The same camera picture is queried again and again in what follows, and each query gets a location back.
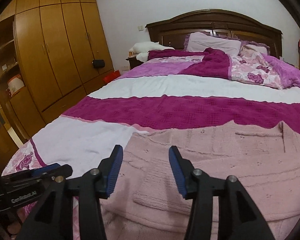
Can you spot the striped magenta white bedspread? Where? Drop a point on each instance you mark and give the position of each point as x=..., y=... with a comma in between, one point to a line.
x=171, y=90

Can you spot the lilac ruffled pillow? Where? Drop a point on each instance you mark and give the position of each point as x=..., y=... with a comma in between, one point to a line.
x=198, y=41

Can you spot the white wall socket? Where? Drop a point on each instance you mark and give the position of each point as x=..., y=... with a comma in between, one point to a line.
x=140, y=27

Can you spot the dark wooden nightstand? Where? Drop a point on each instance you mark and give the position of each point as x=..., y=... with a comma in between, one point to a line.
x=133, y=62

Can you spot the red bag on floor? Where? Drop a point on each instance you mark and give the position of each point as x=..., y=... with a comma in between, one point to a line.
x=111, y=77

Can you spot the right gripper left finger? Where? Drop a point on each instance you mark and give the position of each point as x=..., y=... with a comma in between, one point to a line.
x=52, y=217

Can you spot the pink knitted sweater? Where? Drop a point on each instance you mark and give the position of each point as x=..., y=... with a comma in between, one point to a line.
x=149, y=203

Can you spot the white plush toy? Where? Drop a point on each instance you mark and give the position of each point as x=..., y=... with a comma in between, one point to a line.
x=141, y=50

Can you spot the dark wooden headboard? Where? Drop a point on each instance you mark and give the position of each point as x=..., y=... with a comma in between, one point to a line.
x=216, y=22

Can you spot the white container on shelf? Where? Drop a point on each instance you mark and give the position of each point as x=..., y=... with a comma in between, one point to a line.
x=15, y=84

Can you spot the black bag on wardrobe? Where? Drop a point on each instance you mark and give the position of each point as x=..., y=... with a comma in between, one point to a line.
x=98, y=63

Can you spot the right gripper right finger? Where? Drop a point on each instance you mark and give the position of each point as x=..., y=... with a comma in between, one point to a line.
x=239, y=216

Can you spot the wooden wardrobe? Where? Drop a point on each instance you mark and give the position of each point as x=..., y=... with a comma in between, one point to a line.
x=51, y=44

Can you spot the floral pink quilt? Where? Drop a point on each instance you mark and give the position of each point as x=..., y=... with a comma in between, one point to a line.
x=264, y=70

